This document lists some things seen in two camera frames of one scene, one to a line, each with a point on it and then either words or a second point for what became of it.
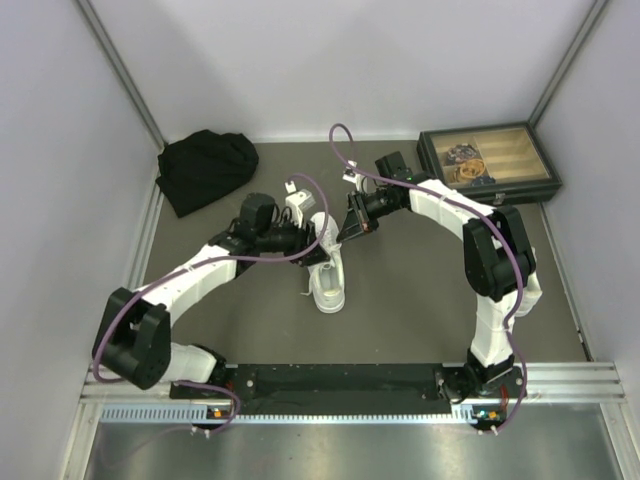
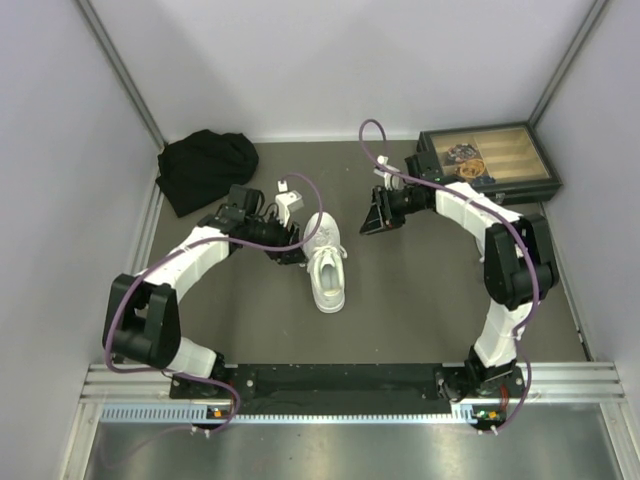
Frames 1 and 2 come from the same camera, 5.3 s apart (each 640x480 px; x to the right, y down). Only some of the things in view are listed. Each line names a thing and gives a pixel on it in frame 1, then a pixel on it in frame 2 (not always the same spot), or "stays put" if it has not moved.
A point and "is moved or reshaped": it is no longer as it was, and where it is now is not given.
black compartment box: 501,164 stays put
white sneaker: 326,279 stays put
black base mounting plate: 362,385 stays put
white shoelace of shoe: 325,266 is moved or reshaped
